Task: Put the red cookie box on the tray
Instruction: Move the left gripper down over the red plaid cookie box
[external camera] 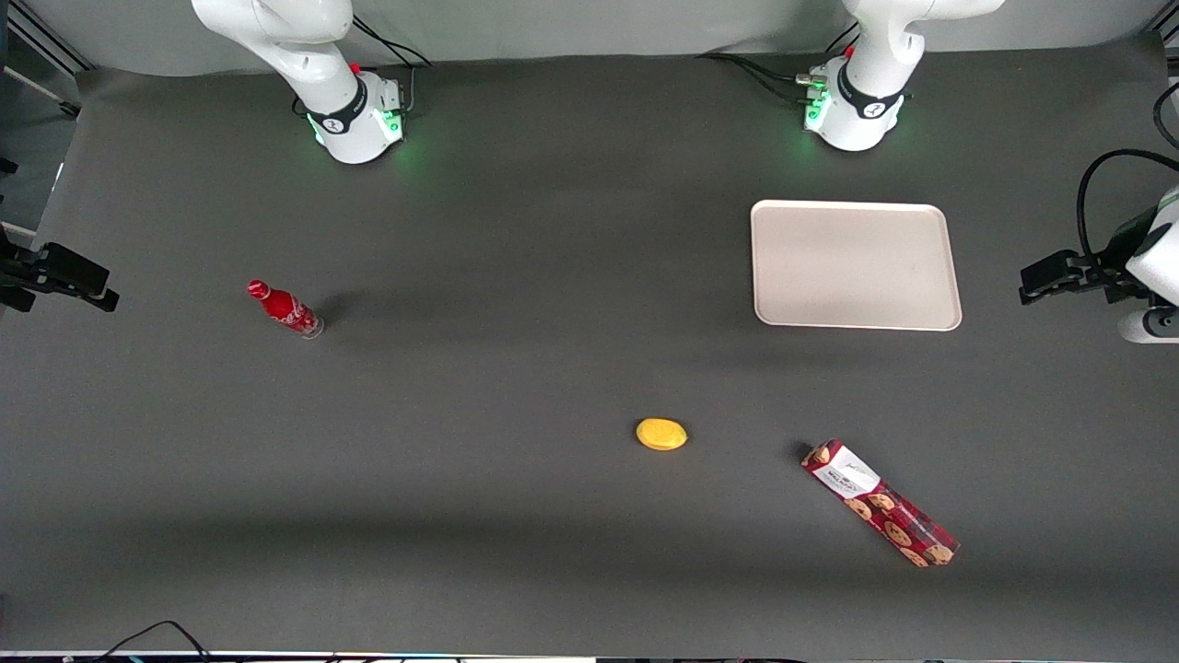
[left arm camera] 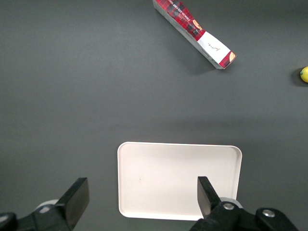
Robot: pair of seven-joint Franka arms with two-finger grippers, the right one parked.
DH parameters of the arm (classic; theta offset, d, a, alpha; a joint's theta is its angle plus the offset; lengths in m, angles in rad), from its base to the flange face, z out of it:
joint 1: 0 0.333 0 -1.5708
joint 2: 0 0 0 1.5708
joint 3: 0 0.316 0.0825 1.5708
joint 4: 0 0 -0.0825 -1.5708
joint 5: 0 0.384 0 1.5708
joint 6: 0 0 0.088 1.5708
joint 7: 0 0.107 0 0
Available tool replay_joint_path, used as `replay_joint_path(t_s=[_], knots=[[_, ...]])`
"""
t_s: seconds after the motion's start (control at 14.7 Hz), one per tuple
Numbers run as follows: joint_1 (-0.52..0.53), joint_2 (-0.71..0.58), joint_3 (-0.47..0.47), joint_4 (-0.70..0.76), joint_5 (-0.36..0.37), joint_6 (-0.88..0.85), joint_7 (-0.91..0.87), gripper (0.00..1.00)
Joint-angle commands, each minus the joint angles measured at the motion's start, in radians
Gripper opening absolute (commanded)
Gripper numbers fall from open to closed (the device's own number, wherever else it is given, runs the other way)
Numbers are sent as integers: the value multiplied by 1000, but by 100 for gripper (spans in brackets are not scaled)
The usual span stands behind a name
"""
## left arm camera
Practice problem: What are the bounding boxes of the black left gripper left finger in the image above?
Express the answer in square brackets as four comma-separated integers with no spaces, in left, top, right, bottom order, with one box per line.
[0,177,90,231]

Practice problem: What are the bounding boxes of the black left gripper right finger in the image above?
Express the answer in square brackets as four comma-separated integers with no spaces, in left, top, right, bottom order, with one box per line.
[190,176,299,231]

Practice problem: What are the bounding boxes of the red tartan cookie box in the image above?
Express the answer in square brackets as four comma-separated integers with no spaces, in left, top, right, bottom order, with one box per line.
[152,0,237,71]

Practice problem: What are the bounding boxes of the white rectangular plastic tray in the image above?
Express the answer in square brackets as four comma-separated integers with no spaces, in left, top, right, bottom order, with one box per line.
[117,141,243,221]

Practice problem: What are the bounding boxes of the yellow lemon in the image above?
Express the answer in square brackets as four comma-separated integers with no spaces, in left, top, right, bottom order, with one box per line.
[299,66,308,84]

